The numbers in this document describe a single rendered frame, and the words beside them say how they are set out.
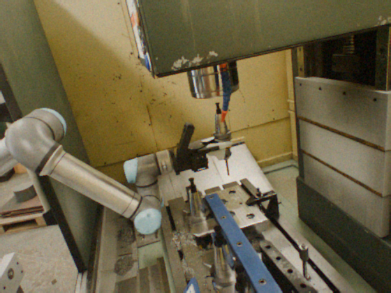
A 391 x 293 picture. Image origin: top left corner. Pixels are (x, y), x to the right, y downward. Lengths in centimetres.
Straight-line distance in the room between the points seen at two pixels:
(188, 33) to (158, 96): 137
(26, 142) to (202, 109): 137
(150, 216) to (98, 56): 126
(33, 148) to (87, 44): 117
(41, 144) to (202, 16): 51
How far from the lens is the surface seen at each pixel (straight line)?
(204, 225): 76
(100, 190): 84
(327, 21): 72
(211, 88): 87
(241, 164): 203
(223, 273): 61
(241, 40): 62
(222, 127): 96
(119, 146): 201
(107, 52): 191
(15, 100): 119
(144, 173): 94
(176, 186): 193
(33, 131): 86
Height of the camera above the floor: 167
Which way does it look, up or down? 21 degrees down
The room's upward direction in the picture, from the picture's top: 11 degrees counter-clockwise
